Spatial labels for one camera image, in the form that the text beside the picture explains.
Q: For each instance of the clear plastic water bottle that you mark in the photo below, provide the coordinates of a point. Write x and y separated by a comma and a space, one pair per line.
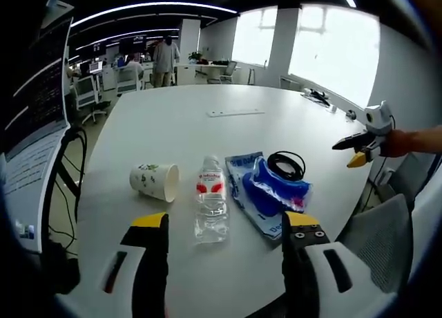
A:
211, 202

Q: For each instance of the white table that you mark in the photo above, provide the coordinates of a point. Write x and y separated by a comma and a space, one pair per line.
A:
207, 131

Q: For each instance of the person's right hand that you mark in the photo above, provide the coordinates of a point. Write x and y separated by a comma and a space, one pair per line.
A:
397, 143

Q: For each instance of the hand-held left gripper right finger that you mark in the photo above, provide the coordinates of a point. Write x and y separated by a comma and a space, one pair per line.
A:
321, 269

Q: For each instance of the small white object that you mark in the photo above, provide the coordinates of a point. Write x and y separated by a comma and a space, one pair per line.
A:
333, 109

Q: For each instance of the potted plant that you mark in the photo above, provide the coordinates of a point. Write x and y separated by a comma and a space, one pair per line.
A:
196, 57

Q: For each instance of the grey mesh office chair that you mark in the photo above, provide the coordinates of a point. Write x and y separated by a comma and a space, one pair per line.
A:
380, 242

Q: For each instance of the black device on table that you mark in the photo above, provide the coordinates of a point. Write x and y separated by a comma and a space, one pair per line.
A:
317, 96

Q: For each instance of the white office chair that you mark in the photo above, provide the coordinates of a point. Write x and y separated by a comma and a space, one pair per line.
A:
127, 79
89, 96

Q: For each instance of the computer monitor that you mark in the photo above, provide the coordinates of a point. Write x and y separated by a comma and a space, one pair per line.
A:
95, 67

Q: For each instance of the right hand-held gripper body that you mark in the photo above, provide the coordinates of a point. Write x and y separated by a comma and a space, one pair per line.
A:
378, 122

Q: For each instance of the open laptop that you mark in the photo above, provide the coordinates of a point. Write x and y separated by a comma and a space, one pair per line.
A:
34, 124

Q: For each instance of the floral paper cup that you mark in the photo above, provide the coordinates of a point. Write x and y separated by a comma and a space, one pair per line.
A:
155, 181

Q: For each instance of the blue plastic bag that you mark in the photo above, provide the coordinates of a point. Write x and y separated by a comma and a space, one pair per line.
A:
269, 190

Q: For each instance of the white desk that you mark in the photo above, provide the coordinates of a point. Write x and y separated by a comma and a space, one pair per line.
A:
200, 70

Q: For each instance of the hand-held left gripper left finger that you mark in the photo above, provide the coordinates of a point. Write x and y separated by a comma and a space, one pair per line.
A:
117, 269

